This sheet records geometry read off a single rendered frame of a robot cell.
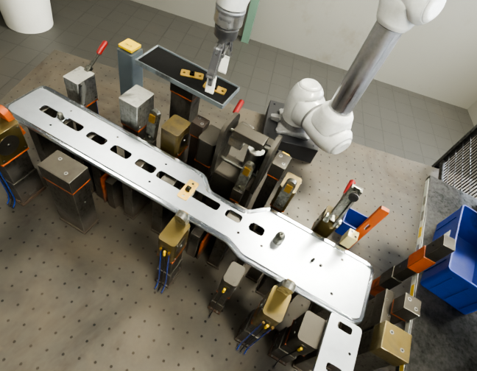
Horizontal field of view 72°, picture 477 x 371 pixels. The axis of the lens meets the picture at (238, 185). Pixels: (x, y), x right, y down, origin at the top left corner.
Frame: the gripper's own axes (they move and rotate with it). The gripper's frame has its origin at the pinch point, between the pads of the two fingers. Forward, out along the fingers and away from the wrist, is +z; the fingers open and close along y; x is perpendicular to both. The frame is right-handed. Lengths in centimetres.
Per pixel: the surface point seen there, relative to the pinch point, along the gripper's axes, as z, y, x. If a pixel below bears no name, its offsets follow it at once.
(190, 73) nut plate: 3.1, -1.7, -10.3
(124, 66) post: 12.1, -2.8, -37.7
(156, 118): 10.9, 18.0, -13.9
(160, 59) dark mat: 3.9, -4.4, -23.5
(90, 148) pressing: 19.9, 33.8, -30.0
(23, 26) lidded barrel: 113, -126, -207
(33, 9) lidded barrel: 99, -133, -199
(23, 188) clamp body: 41, 46, -52
